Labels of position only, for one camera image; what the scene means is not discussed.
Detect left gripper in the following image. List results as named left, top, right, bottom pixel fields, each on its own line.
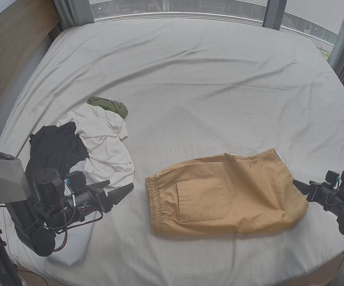
left=67, top=180, right=135, bottom=217

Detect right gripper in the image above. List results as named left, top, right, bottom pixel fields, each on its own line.
left=307, top=182, right=330, bottom=205

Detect tan shorts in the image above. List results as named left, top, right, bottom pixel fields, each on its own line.
left=145, top=148, right=309, bottom=235

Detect bed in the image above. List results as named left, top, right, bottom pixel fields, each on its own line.
left=0, top=0, right=344, bottom=286

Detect white T-shirt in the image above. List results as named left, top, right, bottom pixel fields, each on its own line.
left=56, top=104, right=135, bottom=190

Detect pale grey garment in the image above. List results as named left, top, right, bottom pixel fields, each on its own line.
left=48, top=164, right=95, bottom=266

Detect black garment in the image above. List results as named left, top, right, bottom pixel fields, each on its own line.
left=23, top=125, right=89, bottom=184

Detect green garment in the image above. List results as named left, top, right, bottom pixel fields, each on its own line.
left=87, top=97, right=129, bottom=119

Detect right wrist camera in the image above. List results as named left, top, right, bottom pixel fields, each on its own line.
left=325, top=170, right=340, bottom=187

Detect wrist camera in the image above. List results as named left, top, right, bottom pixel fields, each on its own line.
left=325, top=170, right=340, bottom=187
left=64, top=170, right=87, bottom=194

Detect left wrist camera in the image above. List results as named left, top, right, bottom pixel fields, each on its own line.
left=64, top=170, right=87, bottom=194

